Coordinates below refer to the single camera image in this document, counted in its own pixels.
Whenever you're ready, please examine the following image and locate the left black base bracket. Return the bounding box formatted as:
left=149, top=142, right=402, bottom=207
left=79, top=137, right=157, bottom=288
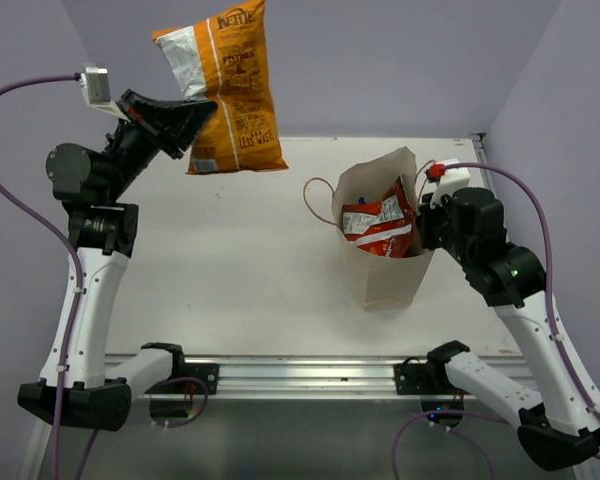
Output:
left=182, top=362, right=220, bottom=395

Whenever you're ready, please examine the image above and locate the purple cable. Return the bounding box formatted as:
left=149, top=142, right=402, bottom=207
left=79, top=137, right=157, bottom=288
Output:
left=0, top=73, right=101, bottom=480
left=444, top=161, right=600, bottom=469

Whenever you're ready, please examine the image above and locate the beige paper bag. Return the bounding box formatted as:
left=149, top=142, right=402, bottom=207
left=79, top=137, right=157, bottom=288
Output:
left=305, top=147, right=433, bottom=311

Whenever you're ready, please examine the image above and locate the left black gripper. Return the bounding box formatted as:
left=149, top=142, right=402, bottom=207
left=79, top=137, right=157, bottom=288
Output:
left=102, top=88, right=216, bottom=202

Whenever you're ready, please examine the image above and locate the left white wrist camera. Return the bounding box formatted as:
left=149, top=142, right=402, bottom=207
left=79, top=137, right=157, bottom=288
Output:
left=78, top=64, right=121, bottom=117

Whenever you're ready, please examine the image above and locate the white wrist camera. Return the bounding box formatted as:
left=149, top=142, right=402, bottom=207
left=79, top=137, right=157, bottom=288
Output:
left=424, top=158, right=471, bottom=208
left=78, top=64, right=121, bottom=117

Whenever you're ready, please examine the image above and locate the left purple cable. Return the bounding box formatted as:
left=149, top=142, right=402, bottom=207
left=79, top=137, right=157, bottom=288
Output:
left=0, top=73, right=101, bottom=480

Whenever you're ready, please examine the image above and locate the black base bracket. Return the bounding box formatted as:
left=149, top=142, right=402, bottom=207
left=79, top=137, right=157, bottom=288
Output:
left=393, top=357, right=455, bottom=395
left=182, top=362, right=220, bottom=395

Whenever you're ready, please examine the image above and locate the right black base bracket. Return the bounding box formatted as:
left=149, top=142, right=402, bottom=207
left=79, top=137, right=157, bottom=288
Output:
left=393, top=357, right=455, bottom=395

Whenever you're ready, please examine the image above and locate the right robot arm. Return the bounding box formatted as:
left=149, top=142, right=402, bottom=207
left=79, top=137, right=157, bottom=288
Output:
left=417, top=187, right=600, bottom=471

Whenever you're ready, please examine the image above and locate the orange snack bag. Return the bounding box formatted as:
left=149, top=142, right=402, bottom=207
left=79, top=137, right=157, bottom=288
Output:
left=152, top=1, right=288, bottom=175

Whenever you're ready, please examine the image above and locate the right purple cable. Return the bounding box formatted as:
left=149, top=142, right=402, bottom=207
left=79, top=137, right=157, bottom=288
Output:
left=444, top=161, right=600, bottom=469

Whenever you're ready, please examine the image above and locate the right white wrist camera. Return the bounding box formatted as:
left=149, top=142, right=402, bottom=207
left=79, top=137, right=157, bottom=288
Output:
left=424, top=158, right=471, bottom=208

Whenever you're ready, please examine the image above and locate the red Doritos bag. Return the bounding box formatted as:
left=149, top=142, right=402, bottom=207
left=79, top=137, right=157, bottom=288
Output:
left=341, top=177, right=415, bottom=259

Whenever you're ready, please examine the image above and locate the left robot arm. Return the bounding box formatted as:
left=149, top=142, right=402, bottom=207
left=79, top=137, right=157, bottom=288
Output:
left=17, top=90, right=217, bottom=431

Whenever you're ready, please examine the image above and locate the aluminium mounting rail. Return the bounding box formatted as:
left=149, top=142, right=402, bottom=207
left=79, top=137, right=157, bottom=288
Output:
left=104, top=355, right=536, bottom=401

